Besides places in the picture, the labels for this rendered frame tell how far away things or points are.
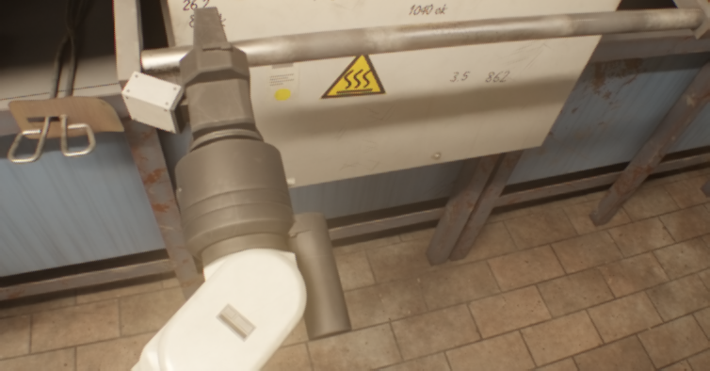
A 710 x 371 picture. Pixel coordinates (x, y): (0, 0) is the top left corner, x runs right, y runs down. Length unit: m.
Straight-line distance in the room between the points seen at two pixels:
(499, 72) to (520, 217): 1.11
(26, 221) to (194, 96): 0.83
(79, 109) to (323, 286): 0.52
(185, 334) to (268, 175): 0.13
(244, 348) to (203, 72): 0.21
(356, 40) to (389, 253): 1.20
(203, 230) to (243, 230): 0.03
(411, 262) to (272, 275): 1.30
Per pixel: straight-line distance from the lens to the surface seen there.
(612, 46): 1.15
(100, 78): 0.88
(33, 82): 0.91
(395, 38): 0.52
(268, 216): 0.38
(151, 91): 0.44
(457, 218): 1.43
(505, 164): 1.30
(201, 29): 0.47
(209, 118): 0.41
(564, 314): 1.73
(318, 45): 0.49
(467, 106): 0.82
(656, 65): 1.44
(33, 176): 1.09
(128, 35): 0.50
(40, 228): 1.23
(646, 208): 2.15
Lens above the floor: 1.40
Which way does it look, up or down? 51 degrees down
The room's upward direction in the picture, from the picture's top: 10 degrees clockwise
